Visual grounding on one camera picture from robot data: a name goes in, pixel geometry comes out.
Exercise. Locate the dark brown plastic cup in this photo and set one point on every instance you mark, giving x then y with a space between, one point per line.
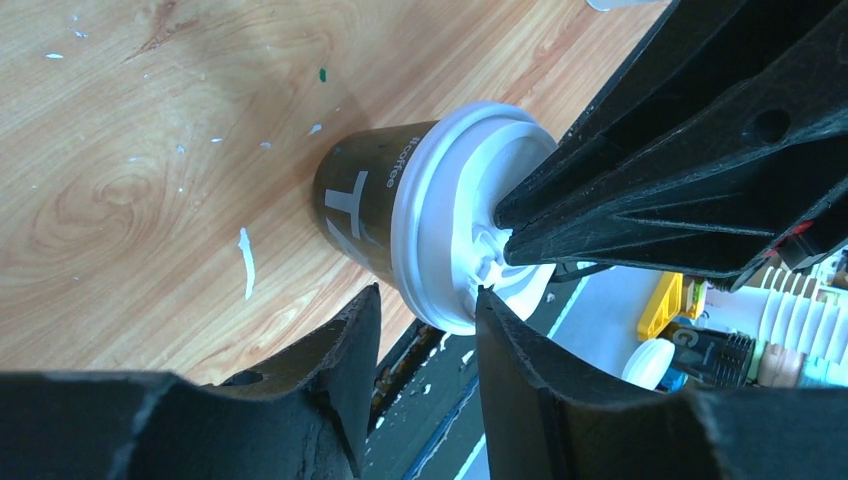
354 191

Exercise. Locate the white plastic cup lid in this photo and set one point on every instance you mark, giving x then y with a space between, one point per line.
445 244

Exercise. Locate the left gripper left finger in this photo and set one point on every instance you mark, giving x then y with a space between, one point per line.
302 413

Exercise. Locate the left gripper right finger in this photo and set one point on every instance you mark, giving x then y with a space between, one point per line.
701 433

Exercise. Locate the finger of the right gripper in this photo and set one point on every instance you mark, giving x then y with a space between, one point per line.
762 170
691 55

